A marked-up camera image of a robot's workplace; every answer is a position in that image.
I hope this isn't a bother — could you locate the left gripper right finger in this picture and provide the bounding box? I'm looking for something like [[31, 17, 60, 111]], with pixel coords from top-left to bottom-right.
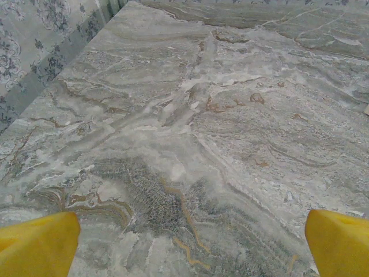
[[305, 209, 369, 277]]

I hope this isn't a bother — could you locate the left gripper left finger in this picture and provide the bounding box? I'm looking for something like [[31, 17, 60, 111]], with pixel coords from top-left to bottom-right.
[[0, 211, 81, 277]]

